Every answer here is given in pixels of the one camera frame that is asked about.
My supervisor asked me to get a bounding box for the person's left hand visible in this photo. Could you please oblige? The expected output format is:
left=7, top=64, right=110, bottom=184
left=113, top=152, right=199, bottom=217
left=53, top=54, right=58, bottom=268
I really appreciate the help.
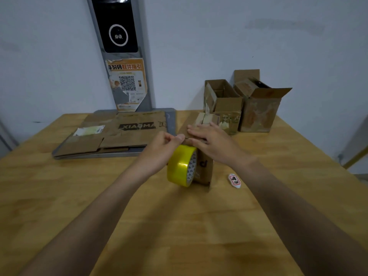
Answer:
left=136, top=131, right=186, bottom=182

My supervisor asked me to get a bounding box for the person's right hand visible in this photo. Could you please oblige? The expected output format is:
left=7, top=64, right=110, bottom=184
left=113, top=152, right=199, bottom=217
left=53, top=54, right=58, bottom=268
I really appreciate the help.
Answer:
left=187, top=122, right=256, bottom=170

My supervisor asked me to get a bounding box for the yellow packing tape roll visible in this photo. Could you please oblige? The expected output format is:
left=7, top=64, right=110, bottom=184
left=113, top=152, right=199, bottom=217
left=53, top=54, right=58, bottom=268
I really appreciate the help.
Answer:
left=167, top=144, right=199, bottom=188

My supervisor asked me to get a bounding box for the small brown cardboard box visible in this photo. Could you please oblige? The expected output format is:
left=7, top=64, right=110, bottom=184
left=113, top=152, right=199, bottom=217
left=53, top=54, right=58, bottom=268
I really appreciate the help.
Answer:
left=178, top=112, right=221, bottom=188

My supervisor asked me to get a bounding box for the person's right forearm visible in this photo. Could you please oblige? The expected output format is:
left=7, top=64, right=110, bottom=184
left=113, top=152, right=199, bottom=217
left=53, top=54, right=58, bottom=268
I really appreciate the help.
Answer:
left=230, top=158, right=368, bottom=276

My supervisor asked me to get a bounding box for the person's left forearm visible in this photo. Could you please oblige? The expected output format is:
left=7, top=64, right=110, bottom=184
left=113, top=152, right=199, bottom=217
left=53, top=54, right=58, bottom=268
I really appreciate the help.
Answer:
left=17, top=165, right=163, bottom=276

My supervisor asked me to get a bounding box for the grey scale base platform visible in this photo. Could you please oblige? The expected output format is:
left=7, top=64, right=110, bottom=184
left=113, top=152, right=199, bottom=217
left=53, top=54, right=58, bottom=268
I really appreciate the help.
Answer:
left=52, top=108, right=177, bottom=160

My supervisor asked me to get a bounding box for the open narrow cardboard box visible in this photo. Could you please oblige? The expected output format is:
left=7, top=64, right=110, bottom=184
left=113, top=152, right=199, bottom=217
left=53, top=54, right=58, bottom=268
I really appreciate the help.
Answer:
left=203, top=79, right=244, bottom=136

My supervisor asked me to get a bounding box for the flattened printed cardboard box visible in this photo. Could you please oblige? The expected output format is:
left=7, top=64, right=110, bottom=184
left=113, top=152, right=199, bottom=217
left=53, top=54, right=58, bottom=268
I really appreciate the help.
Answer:
left=99, top=111, right=168, bottom=149

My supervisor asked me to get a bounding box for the open worn cardboard box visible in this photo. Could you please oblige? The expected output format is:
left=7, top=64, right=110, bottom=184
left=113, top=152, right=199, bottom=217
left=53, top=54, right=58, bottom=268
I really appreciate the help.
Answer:
left=232, top=69, right=293, bottom=133

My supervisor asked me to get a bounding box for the small white red-labelled cutter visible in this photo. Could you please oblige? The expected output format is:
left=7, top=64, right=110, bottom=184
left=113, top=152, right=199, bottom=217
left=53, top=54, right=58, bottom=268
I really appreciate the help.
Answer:
left=228, top=173, right=242, bottom=189

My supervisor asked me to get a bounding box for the orange paper notice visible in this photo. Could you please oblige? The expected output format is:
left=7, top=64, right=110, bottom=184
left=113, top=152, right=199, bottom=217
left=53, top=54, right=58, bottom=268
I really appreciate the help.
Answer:
left=105, top=58, right=148, bottom=112

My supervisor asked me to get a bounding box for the grey scale pillar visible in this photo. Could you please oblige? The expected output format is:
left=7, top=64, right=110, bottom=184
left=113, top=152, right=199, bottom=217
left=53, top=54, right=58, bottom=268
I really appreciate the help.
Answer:
left=86, top=0, right=153, bottom=112

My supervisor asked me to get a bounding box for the flattened cardboard with white label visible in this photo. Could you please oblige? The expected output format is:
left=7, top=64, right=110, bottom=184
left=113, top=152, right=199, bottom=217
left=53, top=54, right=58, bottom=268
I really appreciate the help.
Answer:
left=53, top=112, right=130, bottom=157

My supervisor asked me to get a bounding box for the black display screen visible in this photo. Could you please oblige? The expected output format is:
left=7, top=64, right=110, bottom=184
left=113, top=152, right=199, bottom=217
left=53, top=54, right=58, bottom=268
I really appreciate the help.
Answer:
left=90, top=0, right=139, bottom=54

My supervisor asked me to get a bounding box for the yellow and grey frame bar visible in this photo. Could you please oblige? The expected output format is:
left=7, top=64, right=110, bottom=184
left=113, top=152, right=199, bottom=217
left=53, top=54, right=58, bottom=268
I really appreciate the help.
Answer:
left=336, top=116, right=368, bottom=170

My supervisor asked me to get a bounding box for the grey frame edge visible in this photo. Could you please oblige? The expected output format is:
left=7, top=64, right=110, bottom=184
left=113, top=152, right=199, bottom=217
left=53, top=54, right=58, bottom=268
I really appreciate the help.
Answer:
left=0, top=119, right=19, bottom=159

